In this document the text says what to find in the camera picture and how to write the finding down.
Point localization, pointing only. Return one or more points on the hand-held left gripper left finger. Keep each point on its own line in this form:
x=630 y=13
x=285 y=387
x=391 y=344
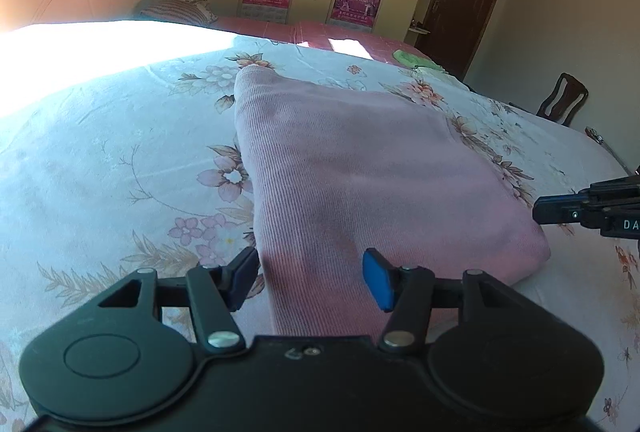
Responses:
x=245 y=276

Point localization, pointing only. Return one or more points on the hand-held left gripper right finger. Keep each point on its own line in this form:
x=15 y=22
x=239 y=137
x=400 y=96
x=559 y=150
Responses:
x=378 y=279

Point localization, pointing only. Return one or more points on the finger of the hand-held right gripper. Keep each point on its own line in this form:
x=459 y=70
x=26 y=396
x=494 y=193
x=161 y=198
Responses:
x=555 y=209

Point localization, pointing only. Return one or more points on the pink knit sweater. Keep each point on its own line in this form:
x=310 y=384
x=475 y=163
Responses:
x=350 y=162

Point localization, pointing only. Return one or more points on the dark wooden chair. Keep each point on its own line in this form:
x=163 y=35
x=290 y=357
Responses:
x=565 y=97

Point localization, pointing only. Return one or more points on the pale green cloth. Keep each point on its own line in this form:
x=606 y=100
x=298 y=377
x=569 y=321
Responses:
x=430 y=69

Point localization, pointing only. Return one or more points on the floral white bedsheet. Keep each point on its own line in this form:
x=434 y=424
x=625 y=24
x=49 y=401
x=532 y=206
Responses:
x=100 y=152

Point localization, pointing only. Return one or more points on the red bedspread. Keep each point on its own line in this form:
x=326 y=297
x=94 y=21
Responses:
x=310 y=30

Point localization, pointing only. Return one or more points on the striped pillow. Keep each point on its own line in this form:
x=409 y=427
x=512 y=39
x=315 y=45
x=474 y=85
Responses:
x=182 y=8

